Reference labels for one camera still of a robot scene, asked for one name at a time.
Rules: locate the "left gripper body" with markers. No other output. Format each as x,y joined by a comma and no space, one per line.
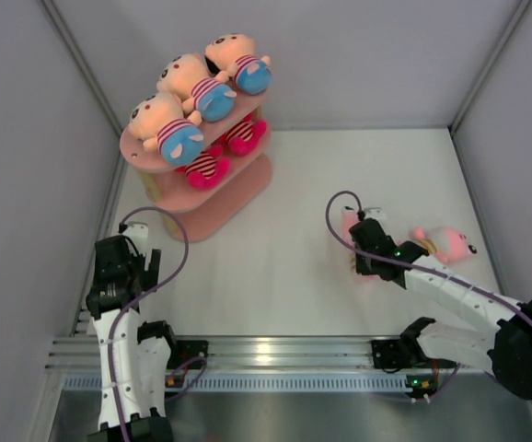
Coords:
135,266

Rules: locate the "white panda toy yellow glasses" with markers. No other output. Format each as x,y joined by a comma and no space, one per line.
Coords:
207,170

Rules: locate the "peach pig toy blue shorts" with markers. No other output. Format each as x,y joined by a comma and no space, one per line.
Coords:
188,78

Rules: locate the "pink frog toy striped shirt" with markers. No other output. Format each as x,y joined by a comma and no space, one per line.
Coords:
349,217

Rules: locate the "black-haired boy doll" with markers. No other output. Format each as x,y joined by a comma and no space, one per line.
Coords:
233,57

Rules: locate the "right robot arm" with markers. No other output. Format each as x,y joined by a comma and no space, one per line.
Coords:
497,338

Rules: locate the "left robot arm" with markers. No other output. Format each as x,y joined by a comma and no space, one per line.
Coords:
133,353

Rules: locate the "pink wooden shelf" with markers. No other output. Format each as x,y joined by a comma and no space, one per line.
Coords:
202,212

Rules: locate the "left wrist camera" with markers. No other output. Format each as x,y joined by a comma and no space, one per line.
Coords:
138,233

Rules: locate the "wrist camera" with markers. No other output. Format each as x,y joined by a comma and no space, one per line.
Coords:
376,213
138,233

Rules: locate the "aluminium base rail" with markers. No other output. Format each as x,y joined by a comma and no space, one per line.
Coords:
237,353

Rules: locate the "white slotted cable duct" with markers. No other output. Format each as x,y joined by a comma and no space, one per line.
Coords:
311,382

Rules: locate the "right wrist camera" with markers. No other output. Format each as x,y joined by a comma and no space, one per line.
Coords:
376,213

